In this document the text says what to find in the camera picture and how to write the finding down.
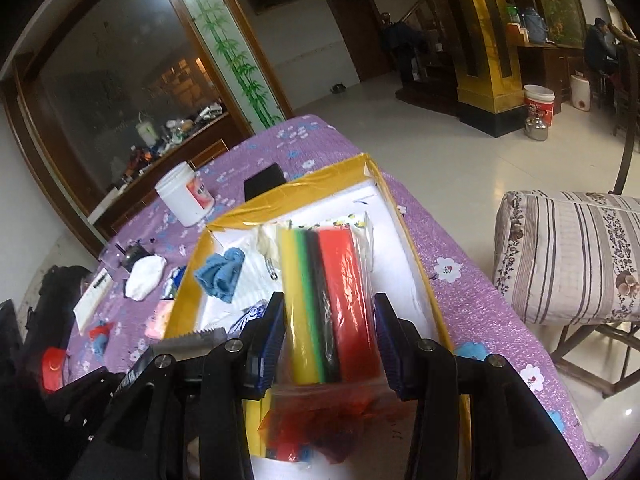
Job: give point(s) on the striped floral cushion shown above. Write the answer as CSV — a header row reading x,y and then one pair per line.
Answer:
x,y
565,260

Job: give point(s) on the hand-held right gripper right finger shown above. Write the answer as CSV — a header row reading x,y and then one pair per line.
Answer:
x,y
392,350

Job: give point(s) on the white floor container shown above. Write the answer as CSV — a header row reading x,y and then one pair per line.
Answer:
x,y
581,92

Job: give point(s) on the dark wooden cabinet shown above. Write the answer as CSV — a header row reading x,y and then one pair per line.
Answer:
x,y
550,70

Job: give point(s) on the red plastic bag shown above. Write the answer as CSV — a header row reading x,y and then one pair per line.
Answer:
x,y
340,420

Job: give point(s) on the small black box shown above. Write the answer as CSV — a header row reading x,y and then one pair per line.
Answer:
x,y
264,180

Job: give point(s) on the small white cloth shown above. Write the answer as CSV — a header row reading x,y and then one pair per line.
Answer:
x,y
145,277

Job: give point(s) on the bag of coloured foam strips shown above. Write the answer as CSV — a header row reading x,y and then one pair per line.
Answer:
x,y
345,300

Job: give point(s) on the yellow-taped white box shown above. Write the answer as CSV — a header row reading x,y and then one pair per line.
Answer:
x,y
400,260

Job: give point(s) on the white plastic jar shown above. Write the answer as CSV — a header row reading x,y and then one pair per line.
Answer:
x,y
180,200

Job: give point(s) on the green landscape painting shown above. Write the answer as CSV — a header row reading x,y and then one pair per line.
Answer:
x,y
557,0

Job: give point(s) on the steel kettle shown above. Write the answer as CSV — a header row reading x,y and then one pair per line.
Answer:
x,y
536,130

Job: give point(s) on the blue cloth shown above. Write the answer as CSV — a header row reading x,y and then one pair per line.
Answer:
x,y
220,275

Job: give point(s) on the wood-framed glass partition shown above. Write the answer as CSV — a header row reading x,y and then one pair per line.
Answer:
x,y
115,60

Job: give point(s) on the white and red bucket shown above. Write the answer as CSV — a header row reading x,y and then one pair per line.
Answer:
x,y
540,107

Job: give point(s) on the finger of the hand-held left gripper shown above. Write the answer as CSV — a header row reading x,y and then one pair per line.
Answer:
x,y
95,385

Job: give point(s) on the bamboo print glass panel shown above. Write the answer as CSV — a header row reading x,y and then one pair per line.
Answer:
x,y
235,55

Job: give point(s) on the white jug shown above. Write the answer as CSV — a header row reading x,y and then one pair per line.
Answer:
x,y
146,132

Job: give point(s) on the blue and white printed pack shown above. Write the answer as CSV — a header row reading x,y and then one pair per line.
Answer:
x,y
250,316

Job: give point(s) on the red object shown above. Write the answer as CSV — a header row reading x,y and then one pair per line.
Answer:
x,y
52,367

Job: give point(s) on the wooden chair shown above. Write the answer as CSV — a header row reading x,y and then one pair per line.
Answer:
x,y
585,360

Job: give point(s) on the golden pillar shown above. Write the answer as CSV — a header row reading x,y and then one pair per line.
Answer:
x,y
492,70

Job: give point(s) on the cluttered wooden counter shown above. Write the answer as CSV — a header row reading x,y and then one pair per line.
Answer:
x,y
215,130

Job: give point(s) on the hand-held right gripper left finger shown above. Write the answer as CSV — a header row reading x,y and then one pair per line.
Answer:
x,y
265,355

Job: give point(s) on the small black sharpener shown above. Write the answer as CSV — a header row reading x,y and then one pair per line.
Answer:
x,y
134,256

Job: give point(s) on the brown wooden door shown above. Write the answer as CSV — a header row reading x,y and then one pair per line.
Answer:
x,y
355,35

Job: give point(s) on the pair of dark shoes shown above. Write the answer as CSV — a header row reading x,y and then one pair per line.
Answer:
x,y
338,88

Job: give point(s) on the white booklet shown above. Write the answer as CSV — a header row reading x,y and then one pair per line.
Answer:
x,y
92,300

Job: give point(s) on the black bag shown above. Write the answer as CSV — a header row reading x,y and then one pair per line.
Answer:
x,y
55,290

